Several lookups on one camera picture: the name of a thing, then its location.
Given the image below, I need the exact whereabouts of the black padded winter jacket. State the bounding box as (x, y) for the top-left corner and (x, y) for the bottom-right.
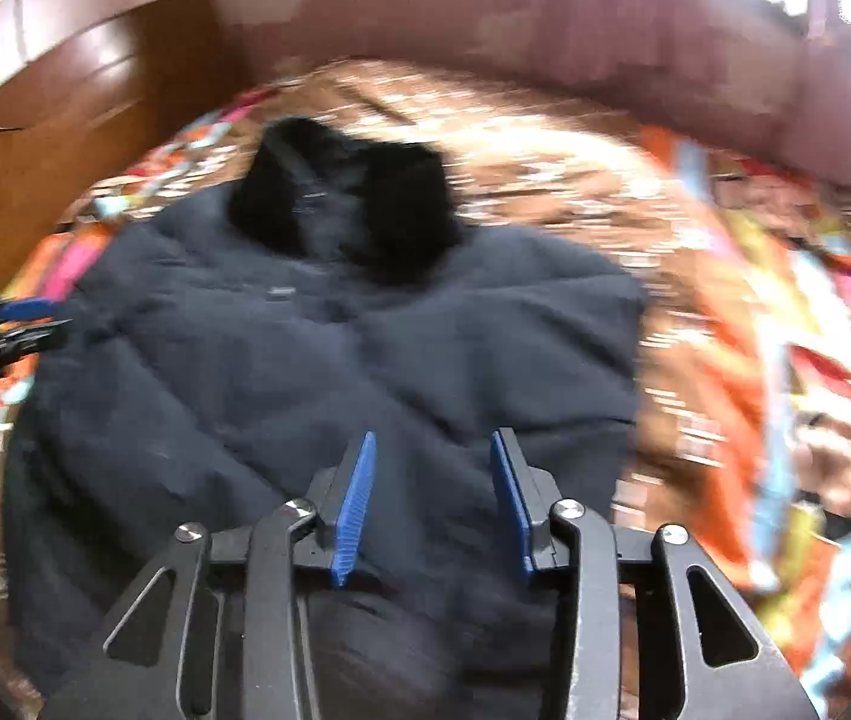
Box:
(2, 119), (646, 718)

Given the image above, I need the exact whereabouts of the brown wooden headboard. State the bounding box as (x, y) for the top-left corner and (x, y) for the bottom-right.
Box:
(0, 0), (251, 289)

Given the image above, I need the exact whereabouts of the colourful cartoon bed cover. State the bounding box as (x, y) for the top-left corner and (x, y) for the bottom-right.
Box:
(0, 60), (851, 718)

